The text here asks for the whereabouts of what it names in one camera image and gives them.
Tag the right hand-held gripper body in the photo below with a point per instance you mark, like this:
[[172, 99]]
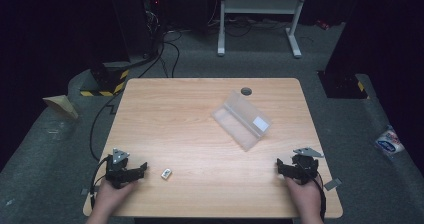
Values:
[[305, 166]]

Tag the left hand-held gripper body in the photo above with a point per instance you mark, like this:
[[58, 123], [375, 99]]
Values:
[[116, 172]]

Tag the person's left hand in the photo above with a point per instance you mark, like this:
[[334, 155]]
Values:
[[111, 195]]

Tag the person's right hand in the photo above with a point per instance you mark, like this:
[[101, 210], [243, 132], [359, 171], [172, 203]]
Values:
[[305, 197]]

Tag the small white eraser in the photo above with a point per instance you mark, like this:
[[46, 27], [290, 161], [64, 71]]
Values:
[[166, 173]]

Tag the grey tape piece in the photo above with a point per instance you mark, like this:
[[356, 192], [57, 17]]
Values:
[[84, 191], [332, 184]]

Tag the clear plastic box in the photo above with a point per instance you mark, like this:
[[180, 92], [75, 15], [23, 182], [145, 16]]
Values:
[[241, 120]]

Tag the beige cardboard piece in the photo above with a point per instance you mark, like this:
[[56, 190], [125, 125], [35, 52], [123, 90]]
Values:
[[61, 104]]

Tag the white blue packet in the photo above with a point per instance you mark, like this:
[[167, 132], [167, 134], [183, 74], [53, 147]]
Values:
[[389, 142]]

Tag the black yellow striped base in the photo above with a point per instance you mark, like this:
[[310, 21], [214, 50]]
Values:
[[106, 82]]

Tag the black stand base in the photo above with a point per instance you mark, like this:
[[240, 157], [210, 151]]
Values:
[[343, 84]]

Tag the black computer tower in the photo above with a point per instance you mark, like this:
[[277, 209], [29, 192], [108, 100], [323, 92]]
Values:
[[133, 20]]

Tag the white metal stand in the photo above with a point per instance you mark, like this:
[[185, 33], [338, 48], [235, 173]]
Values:
[[260, 5]]

